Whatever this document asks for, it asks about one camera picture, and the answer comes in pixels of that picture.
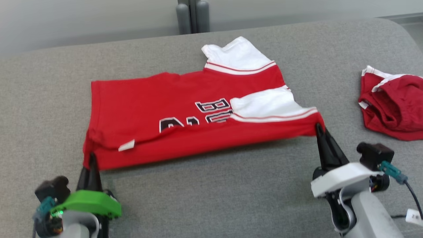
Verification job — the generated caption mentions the red white-trimmed shorts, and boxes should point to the red white-trimmed shorts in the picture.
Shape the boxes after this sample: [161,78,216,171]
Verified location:
[358,65,423,142]

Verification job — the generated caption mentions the white cable label tag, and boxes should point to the white cable label tag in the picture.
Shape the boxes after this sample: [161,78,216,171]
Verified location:
[405,208,423,227]

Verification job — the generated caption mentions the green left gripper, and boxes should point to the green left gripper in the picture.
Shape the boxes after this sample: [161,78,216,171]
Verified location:
[50,152,122,220]

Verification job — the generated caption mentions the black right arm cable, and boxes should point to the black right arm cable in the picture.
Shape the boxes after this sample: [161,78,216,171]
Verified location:
[391,180,423,220]

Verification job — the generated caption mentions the grey partition post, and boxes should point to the grey partition post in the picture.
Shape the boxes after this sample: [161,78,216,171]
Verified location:
[175,0,211,35]

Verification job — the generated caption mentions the red white basketball jersey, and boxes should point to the red white basketball jersey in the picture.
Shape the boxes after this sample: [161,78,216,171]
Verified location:
[82,36,326,172]

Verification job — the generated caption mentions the teal right cable connector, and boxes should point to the teal right cable connector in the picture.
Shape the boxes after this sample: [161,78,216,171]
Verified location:
[379,161,409,185]

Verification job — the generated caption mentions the teal left cable connector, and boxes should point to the teal left cable connector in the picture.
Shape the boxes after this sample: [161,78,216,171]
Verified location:
[36,196,57,216]

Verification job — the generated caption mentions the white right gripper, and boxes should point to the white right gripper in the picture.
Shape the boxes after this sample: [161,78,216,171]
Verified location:
[310,123,384,199]

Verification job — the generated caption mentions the teal cable connector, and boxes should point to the teal cable connector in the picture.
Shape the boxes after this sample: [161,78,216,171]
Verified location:
[36,196,57,216]
[379,161,409,185]

